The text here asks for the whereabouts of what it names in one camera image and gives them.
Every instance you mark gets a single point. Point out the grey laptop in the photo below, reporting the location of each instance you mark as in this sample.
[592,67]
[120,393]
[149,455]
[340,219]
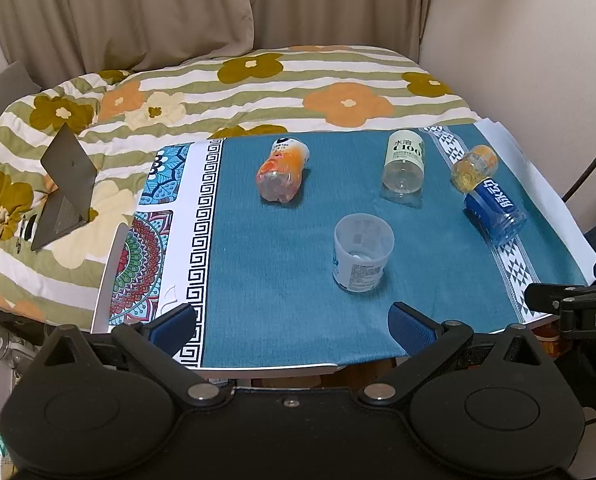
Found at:
[70,165]

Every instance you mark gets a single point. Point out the small yellow drink bottle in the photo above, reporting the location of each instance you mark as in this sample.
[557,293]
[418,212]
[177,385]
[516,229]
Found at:
[473,167]

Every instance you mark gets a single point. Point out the pale green label clear bottle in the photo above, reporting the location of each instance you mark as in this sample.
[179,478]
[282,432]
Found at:
[403,152]

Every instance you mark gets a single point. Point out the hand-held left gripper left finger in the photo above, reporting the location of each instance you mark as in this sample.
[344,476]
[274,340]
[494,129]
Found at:
[173,324]

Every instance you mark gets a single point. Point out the floral striped blanket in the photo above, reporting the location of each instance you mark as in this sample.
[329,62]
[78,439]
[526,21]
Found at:
[328,70]

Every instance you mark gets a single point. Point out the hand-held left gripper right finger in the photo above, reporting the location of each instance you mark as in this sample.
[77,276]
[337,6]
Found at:
[409,325]

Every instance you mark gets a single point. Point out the blue label plastic bottle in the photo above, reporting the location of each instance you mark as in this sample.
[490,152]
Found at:
[493,206]

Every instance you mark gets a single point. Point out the beige curtain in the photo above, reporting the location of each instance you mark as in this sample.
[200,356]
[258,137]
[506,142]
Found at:
[127,10]

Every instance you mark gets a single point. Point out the translucent plastic cup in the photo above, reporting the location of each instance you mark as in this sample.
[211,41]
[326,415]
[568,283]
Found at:
[358,272]

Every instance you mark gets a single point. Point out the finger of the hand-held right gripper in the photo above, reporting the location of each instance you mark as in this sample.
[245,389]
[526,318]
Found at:
[548,297]

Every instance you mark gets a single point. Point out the teal patterned tablecloth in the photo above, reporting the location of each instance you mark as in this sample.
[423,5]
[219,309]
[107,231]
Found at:
[278,270]

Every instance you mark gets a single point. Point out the orange label plastic bottle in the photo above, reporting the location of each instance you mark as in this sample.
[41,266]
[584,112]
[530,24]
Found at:
[280,170]

